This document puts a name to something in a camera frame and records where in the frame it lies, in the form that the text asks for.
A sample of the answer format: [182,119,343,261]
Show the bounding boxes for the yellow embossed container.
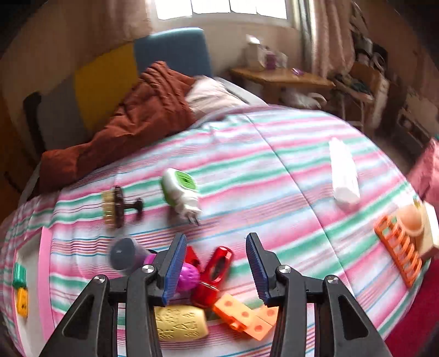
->
[154,305,209,342]

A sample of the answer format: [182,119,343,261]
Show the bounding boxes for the wooden desk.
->
[229,67,335,104]

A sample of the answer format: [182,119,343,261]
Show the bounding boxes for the white bag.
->
[281,87,326,110]

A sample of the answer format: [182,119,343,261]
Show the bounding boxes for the blue headboard panel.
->
[134,27,213,78]

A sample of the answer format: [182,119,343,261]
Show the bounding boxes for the green white plug-in device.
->
[161,168,203,225]

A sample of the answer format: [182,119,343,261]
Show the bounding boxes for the shiny red lipstick case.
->
[191,245,234,308]

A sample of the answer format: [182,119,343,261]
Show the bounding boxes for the pink cloth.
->
[406,137,439,203]

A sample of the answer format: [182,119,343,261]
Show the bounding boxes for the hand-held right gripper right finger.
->
[246,233,393,357]

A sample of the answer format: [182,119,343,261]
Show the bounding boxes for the yellow block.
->
[15,288,30,317]

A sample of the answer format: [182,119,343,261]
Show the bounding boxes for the white plastic tube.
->
[328,137,361,206]

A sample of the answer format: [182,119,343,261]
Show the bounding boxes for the white pillow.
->
[185,76,247,115]

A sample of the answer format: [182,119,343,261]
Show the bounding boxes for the brown quilt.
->
[38,61,197,193]

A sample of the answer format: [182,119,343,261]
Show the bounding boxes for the orange hinged blocks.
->
[213,292,279,341]

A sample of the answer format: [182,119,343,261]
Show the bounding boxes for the window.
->
[156,0,289,21]

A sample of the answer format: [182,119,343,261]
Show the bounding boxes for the pink curtain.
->
[298,0,354,78]

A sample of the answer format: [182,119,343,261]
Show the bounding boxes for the beige box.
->
[415,201,439,260]

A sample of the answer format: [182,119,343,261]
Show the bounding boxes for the white tissue box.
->
[244,34,264,69]

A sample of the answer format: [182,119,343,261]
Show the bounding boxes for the cluttered shelf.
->
[329,7,392,131]

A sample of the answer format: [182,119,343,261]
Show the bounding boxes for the orange plastic rack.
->
[374,216,423,288]

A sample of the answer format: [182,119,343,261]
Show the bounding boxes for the peach egg-shaped cup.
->
[396,203,426,237]

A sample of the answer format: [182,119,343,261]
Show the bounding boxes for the red puzzle piece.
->
[184,245,201,268]

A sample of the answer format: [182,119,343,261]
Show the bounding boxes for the yellow wall panel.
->
[74,43,138,133]

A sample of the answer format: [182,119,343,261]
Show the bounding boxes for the brown gold brush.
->
[102,186,144,229]

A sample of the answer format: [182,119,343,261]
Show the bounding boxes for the striped blanket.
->
[0,105,433,357]

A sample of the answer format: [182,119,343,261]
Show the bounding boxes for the green block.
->
[12,264,27,288]

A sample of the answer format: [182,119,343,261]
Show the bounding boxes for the purple pink ball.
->
[143,253,200,294]

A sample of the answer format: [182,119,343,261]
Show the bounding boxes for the pink storage box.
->
[14,228,55,357]

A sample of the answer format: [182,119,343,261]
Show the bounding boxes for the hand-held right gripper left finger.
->
[38,233,187,357]

